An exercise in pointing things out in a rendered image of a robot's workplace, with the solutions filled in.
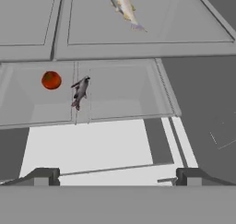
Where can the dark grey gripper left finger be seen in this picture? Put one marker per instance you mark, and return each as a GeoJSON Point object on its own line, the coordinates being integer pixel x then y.
{"type": "Point", "coordinates": [46, 176]}

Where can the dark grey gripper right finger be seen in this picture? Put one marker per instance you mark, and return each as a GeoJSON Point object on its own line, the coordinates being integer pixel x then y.
{"type": "Point", "coordinates": [189, 176]}

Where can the dark grey fish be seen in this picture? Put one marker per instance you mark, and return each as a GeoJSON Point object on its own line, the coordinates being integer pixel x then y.
{"type": "Point", "coordinates": [80, 91]}

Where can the red tomato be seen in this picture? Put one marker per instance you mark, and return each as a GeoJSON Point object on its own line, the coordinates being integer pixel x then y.
{"type": "Point", "coordinates": [51, 80]}

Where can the pale silver fish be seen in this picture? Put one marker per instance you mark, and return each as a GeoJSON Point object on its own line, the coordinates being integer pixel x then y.
{"type": "Point", "coordinates": [122, 3]}

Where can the white fridge drawer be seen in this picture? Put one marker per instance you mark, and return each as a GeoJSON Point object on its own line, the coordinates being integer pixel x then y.
{"type": "Point", "coordinates": [92, 150]}

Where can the clear glass fridge shelf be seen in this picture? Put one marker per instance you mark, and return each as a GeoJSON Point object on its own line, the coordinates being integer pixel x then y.
{"type": "Point", "coordinates": [123, 92]}

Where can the narrow grey fridge shelf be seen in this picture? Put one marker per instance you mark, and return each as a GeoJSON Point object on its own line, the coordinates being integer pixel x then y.
{"type": "Point", "coordinates": [24, 21]}

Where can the wide grey fridge shelf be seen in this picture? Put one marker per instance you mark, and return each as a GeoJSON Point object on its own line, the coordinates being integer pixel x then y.
{"type": "Point", "coordinates": [147, 18]}

